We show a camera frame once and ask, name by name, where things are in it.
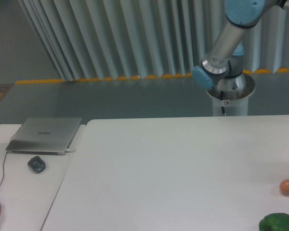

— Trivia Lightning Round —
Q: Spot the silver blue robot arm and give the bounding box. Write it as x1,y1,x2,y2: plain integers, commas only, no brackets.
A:
192,0,289,89

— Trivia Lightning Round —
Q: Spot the green bell pepper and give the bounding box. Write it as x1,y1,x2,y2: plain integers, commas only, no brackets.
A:
259,213,289,231

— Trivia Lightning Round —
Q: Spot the silver closed laptop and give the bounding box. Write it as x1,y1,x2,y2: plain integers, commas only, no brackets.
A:
6,117,81,155

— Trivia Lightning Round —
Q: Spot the white usb plug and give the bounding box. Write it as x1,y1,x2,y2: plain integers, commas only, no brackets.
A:
66,149,76,153

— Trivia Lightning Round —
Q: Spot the white folding partition screen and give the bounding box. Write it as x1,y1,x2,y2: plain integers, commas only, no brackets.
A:
18,0,289,82

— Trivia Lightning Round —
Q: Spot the black mouse cable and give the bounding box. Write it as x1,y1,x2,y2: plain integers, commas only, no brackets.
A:
0,124,24,202

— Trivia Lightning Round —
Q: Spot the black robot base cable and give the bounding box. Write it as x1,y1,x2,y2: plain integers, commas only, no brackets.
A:
220,90,227,117

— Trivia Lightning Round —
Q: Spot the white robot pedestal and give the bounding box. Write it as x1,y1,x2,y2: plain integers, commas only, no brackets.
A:
207,73,255,116

